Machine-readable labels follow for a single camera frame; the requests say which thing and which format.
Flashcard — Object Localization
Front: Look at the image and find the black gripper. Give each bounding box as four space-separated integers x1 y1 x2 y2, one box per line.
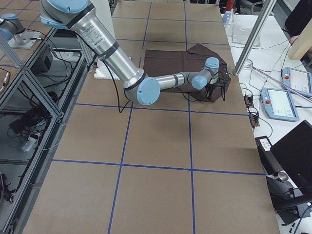
206 83 217 98

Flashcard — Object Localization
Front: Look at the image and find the dark brown t-shirt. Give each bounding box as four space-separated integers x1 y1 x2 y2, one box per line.
143 44 231 102

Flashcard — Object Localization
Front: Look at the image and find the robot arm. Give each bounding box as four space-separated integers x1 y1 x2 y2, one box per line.
0 13 25 40
40 0 219 105

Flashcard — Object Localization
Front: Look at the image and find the far orange connector block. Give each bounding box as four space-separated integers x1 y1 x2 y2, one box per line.
243 95 254 108

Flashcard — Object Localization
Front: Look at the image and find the orange connector block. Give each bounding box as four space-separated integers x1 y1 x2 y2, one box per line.
248 112 260 128
243 95 254 108

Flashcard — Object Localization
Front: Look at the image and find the near orange connector block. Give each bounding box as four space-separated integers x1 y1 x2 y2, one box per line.
248 112 260 128

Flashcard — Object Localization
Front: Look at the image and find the clear plastic bag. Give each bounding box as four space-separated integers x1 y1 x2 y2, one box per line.
232 24 252 44

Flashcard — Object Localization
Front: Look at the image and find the near blue teach pendant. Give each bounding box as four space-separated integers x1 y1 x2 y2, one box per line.
261 88 299 122

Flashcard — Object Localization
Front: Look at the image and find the blue teach pendant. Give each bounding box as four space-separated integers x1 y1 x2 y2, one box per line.
282 67 312 97
261 88 299 122

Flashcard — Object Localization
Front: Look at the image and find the thin metal rod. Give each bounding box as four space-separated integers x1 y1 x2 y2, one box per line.
248 63 312 98

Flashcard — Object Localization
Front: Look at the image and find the far blue teach pendant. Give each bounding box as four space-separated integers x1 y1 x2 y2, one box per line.
282 67 312 97

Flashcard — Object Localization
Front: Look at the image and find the black monitor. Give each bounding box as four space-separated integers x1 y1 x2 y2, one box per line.
271 120 312 194

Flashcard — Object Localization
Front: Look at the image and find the wooden board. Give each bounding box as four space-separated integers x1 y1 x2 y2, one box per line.
290 0 312 60

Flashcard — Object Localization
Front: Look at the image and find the black stand with metal cup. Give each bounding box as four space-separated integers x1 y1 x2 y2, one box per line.
255 136 312 224

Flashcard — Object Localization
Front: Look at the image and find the black box on shelf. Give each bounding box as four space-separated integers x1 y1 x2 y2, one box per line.
31 47 53 73

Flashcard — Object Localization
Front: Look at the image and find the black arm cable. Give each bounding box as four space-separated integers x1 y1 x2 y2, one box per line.
103 59 227 113

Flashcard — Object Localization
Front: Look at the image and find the aluminium frame post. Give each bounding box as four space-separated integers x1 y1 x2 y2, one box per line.
234 0 277 76

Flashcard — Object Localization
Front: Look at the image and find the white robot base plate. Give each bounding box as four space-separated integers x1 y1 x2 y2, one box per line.
94 60 119 80

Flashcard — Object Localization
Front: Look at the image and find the metal frame side table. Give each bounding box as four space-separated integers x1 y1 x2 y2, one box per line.
0 29 95 234

